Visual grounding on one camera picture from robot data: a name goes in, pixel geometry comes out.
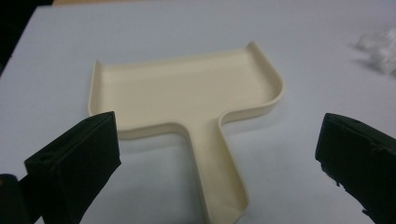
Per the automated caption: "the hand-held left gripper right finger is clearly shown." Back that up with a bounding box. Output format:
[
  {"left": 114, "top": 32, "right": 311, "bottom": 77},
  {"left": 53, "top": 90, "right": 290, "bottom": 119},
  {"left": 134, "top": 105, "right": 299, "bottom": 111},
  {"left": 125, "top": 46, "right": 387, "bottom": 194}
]
[{"left": 315, "top": 112, "right": 396, "bottom": 224}]

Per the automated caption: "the pile of white paper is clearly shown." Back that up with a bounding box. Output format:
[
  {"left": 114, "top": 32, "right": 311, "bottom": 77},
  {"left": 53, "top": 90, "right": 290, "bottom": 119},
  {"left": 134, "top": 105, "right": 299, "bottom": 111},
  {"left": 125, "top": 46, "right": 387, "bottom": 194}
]
[{"left": 354, "top": 26, "right": 396, "bottom": 76}]

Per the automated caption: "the light blue table mat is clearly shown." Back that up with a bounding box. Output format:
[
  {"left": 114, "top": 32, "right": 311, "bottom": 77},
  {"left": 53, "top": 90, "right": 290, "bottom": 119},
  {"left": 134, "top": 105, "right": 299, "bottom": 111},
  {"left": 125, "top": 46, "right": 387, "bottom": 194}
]
[{"left": 0, "top": 0, "right": 396, "bottom": 224}]

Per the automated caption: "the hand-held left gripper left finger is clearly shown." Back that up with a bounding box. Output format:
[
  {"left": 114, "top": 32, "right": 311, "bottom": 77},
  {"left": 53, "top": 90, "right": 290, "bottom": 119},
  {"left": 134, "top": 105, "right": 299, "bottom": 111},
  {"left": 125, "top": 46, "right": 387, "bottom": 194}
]
[{"left": 23, "top": 111, "right": 122, "bottom": 224}]

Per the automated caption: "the cream plastic dustpan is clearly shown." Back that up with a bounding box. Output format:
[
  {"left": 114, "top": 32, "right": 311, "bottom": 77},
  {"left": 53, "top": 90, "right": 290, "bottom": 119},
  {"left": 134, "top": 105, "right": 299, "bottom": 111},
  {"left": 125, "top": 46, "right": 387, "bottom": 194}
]
[{"left": 88, "top": 40, "right": 285, "bottom": 224}]

